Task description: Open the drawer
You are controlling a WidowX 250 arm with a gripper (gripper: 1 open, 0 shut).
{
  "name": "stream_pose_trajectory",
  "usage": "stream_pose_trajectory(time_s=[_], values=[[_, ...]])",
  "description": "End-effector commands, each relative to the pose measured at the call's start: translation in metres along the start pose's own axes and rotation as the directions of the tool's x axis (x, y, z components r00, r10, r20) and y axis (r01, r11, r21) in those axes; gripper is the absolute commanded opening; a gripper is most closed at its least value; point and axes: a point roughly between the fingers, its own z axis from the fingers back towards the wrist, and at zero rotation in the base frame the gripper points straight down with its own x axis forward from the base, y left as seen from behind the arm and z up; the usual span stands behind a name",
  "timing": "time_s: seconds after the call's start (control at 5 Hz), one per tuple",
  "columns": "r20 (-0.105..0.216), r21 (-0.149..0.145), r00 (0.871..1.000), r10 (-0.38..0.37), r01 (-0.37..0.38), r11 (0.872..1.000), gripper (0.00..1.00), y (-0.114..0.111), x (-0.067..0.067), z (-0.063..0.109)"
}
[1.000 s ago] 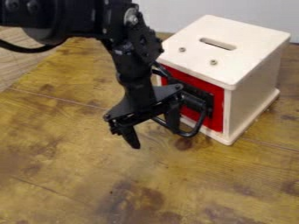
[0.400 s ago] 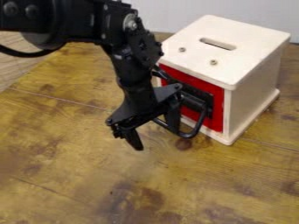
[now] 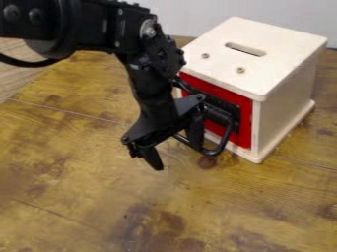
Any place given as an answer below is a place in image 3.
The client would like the white wooden box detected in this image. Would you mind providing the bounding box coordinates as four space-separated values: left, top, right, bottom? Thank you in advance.
180 17 327 163

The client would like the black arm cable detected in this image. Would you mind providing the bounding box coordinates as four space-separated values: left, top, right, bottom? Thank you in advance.
0 52 67 69

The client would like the red drawer front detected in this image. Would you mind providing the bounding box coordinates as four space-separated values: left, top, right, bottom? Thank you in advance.
180 72 252 149

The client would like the black metal drawer handle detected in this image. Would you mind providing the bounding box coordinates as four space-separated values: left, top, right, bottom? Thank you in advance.
174 102 236 157

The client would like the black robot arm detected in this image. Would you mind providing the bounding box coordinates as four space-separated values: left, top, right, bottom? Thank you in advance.
0 0 206 170

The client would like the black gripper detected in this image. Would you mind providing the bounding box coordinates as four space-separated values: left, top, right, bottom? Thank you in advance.
121 82 206 171

